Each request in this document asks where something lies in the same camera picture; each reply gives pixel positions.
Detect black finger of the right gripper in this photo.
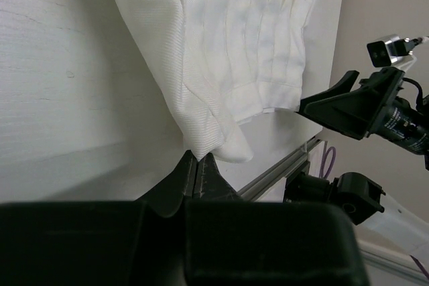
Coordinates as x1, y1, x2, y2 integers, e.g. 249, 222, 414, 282
298, 67, 402, 140

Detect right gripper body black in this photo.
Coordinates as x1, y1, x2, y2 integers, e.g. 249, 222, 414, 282
372, 78, 428, 169

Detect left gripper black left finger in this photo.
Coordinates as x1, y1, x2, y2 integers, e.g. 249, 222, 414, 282
137, 150, 196, 218

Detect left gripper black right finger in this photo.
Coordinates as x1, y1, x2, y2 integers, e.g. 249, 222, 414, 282
192, 153, 242, 202

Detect white pleated skirt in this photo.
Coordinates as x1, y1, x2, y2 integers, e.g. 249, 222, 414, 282
115, 0, 316, 163

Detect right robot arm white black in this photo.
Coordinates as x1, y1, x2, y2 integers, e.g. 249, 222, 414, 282
284, 67, 428, 264

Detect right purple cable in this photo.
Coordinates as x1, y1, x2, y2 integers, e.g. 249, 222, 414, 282
320, 36, 429, 273

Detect aluminium front table rail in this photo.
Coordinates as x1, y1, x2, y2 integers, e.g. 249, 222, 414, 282
238, 139, 428, 285

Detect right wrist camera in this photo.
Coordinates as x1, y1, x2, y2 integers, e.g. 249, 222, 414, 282
366, 35, 421, 68

